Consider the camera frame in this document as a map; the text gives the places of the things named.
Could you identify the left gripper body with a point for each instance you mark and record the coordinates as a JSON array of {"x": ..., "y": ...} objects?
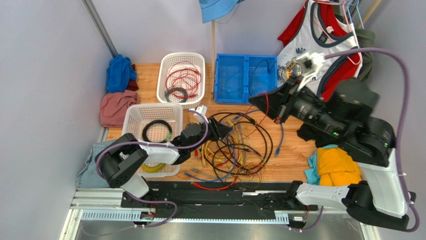
[{"x": 211, "y": 135}]

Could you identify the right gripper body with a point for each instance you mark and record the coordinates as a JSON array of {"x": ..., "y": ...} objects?
[{"x": 284, "y": 104}]

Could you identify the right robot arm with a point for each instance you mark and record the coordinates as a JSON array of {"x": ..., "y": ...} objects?
[{"x": 380, "y": 199}]

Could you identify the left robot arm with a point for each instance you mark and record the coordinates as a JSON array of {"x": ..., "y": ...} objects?
[{"x": 119, "y": 162}]

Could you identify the black garment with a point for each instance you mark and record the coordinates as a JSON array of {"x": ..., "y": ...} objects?
[{"x": 307, "y": 133}]

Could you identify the blue plastic crate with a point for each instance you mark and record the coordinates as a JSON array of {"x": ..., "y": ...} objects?
[{"x": 240, "y": 76}]

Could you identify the white perforated basket near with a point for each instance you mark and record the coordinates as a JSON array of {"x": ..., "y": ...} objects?
[{"x": 139, "y": 115}]

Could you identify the white perforated basket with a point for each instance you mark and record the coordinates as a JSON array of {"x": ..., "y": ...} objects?
[
  {"x": 186, "y": 70},
  {"x": 139, "y": 115}
]

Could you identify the black coil in far basket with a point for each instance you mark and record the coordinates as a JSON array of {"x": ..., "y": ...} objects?
[{"x": 178, "y": 93}]

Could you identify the white perforated basket far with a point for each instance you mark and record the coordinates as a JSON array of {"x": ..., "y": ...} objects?
[{"x": 186, "y": 70}]

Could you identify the white motorcycle tank top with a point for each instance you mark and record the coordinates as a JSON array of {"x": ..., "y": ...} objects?
[{"x": 299, "y": 43}]

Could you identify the teal cloth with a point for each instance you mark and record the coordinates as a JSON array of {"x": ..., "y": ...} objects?
[{"x": 311, "y": 173}]

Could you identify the yellow shirt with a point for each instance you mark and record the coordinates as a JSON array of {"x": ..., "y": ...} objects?
[{"x": 336, "y": 168}]

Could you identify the pink cloth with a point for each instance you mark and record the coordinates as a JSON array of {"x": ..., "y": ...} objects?
[{"x": 114, "y": 106}]

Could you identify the olive green garment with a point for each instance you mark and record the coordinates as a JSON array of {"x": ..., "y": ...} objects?
[{"x": 365, "y": 39}]

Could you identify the blue cloth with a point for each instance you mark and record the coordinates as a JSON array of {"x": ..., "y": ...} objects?
[{"x": 119, "y": 73}]

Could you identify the wooden pole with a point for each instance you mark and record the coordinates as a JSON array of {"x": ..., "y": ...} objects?
[{"x": 213, "y": 44}]

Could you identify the blue bucket hat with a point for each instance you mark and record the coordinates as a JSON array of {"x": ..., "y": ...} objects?
[{"x": 215, "y": 9}]

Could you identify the light denim garment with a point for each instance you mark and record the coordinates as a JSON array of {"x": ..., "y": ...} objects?
[{"x": 88, "y": 177}]

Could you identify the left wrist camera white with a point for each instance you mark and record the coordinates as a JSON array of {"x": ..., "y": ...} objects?
[{"x": 201, "y": 111}]

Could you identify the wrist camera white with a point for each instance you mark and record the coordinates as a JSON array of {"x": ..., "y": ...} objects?
[
  {"x": 201, "y": 111},
  {"x": 307, "y": 65}
]

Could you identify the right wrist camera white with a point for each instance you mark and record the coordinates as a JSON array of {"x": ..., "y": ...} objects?
[{"x": 307, "y": 65}]

